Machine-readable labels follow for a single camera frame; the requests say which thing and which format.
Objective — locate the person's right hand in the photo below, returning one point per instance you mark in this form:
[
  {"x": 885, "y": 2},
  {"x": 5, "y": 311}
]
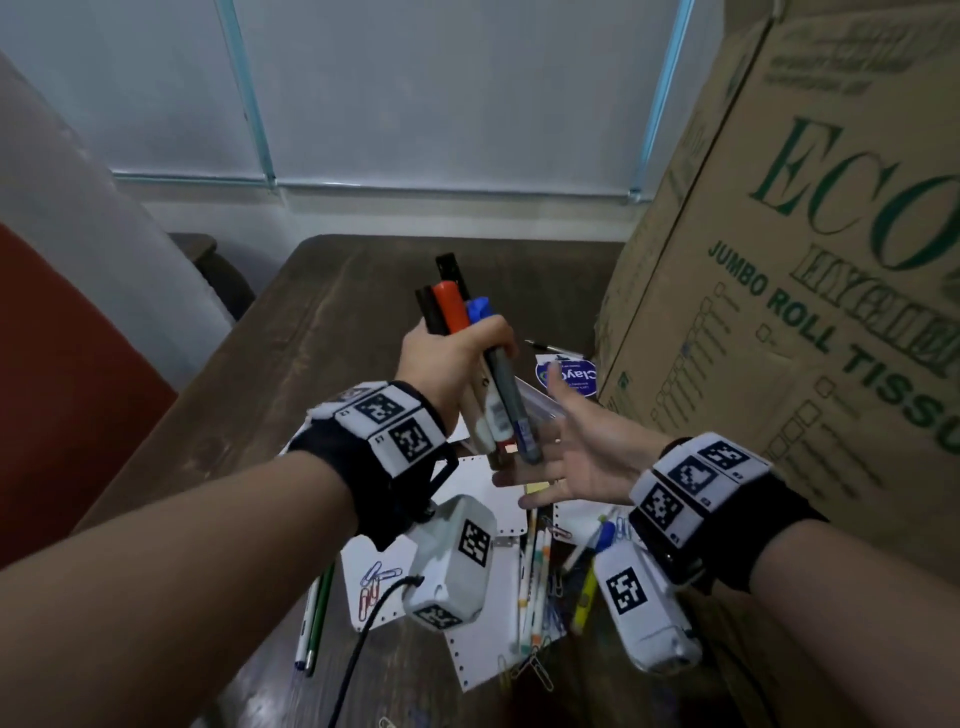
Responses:
[{"x": 600, "y": 457}]

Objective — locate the person's left hand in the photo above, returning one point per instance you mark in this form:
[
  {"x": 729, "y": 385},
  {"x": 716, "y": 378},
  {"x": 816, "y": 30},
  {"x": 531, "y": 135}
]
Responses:
[{"x": 442, "y": 367}]

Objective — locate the black cap marker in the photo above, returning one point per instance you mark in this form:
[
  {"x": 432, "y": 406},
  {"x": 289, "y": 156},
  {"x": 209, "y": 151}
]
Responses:
[{"x": 429, "y": 309}]

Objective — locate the red cap marker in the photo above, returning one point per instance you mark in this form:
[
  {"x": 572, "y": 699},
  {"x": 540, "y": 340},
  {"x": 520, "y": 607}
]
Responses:
[{"x": 450, "y": 304}]

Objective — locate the white pen blue cap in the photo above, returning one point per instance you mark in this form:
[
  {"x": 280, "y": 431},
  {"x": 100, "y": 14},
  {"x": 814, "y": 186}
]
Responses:
[{"x": 604, "y": 534}]

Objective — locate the blue cap marker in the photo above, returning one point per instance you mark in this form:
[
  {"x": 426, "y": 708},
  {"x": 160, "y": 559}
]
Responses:
[{"x": 514, "y": 405}]

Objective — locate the bundle of markers and pens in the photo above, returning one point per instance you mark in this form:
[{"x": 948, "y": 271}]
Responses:
[{"x": 452, "y": 274}]

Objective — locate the black slim pen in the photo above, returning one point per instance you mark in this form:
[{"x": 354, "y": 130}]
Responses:
[{"x": 551, "y": 348}]

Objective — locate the yellow body highlighter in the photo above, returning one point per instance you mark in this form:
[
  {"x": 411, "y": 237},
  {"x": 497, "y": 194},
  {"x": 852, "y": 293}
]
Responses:
[{"x": 585, "y": 604}]

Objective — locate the pile of white papers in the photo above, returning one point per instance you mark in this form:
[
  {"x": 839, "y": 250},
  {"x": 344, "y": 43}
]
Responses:
[{"x": 487, "y": 637}]

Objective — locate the slim white pen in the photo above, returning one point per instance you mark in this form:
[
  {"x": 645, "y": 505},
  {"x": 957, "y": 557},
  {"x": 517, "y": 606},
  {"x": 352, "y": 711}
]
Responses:
[{"x": 306, "y": 622}]

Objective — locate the person's right forearm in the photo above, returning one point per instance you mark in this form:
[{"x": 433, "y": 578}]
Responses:
[{"x": 862, "y": 637}]

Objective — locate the black wristband with marker tiles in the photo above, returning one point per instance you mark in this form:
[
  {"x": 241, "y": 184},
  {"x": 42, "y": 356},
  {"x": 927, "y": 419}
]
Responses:
[
  {"x": 697, "y": 487},
  {"x": 390, "y": 435}
]

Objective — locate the round blue sticker card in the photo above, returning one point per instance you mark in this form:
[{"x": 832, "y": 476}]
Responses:
[{"x": 577, "y": 375}]

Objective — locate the large printed cardboard box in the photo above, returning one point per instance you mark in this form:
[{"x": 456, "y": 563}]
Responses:
[{"x": 787, "y": 300}]

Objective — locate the frosted glass partition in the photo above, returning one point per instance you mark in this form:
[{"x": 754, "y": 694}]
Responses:
[{"x": 450, "y": 90}]

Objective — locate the red panel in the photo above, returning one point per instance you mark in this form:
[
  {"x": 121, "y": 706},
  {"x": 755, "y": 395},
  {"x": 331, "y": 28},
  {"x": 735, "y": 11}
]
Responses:
[{"x": 60, "y": 412}]

